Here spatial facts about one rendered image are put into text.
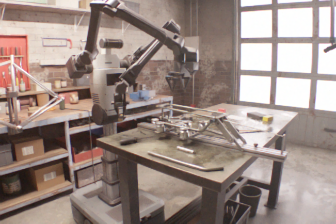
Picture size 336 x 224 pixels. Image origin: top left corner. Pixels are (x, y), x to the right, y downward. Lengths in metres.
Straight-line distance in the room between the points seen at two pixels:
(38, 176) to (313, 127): 3.82
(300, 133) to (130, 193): 3.29
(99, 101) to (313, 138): 3.44
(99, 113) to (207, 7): 3.51
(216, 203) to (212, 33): 3.82
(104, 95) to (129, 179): 0.56
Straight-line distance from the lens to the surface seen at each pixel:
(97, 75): 1.62
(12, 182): 2.50
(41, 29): 3.11
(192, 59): 1.23
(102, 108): 1.65
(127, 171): 1.42
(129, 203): 1.53
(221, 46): 4.50
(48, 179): 2.54
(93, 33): 1.36
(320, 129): 4.21
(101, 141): 1.36
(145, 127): 1.53
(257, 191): 2.28
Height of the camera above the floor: 1.31
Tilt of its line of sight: 9 degrees down
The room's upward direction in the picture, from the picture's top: straight up
